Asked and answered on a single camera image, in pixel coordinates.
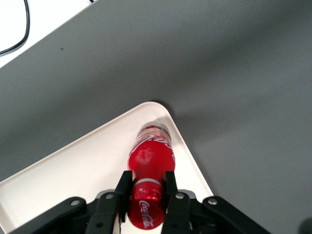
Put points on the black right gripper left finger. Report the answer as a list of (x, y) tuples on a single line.
[(109, 209)]

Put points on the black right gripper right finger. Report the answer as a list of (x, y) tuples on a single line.
[(179, 214)]

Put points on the red coke bottle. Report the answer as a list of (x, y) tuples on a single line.
[(151, 158)]

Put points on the cream plastic tray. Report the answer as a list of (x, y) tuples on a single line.
[(73, 170)]

